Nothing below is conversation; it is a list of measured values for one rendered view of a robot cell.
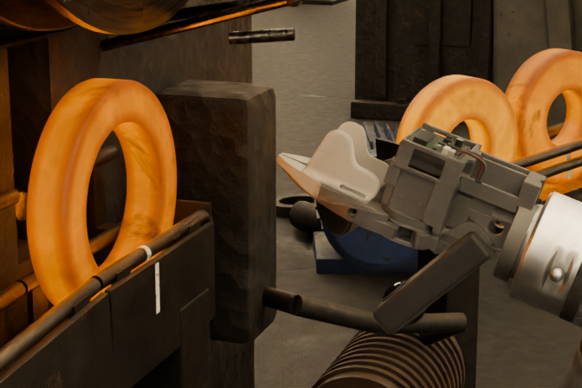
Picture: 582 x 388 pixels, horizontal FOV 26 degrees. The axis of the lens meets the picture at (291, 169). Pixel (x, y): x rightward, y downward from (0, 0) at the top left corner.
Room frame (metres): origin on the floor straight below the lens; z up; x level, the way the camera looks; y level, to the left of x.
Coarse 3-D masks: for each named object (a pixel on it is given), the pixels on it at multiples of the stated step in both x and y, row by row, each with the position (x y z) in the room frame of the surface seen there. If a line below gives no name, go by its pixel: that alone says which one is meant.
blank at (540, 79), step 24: (552, 48) 1.43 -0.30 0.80; (528, 72) 1.39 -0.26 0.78; (552, 72) 1.39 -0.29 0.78; (576, 72) 1.41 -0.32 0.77; (528, 96) 1.37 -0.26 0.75; (552, 96) 1.39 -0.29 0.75; (576, 96) 1.43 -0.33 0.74; (528, 120) 1.37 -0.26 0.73; (576, 120) 1.44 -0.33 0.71; (528, 144) 1.37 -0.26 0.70; (552, 144) 1.39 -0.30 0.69; (528, 168) 1.37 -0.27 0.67; (576, 168) 1.42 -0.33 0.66
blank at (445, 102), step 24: (432, 96) 1.29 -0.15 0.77; (456, 96) 1.31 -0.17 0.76; (480, 96) 1.32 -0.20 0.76; (504, 96) 1.35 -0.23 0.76; (408, 120) 1.29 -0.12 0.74; (432, 120) 1.29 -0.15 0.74; (456, 120) 1.31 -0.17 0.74; (480, 120) 1.33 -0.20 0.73; (504, 120) 1.35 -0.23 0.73; (480, 144) 1.35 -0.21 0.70; (504, 144) 1.35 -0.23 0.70
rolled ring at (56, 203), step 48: (96, 96) 0.90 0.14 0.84; (144, 96) 0.96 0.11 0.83; (48, 144) 0.87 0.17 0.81; (96, 144) 0.89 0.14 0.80; (144, 144) 0.98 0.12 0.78; (48, 192) 0.85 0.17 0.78; (144, 192) 0.99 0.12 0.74; (48, 240) 0.85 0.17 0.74; (144, 240) 0.97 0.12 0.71; (48, 288) 0.87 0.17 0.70
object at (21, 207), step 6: (18, 186) 0.97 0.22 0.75; (24, 192) 0.96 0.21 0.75; (24, 198) 0.96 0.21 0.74; (18, 204) 0.96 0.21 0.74; (24, 204) 0.96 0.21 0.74; (18, 210) 0.95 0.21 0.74; (24, 210) 0.96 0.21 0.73; (18, 216) 0.95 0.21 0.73; (24, 216) 0.96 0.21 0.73; (18, 222) 0.96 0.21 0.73
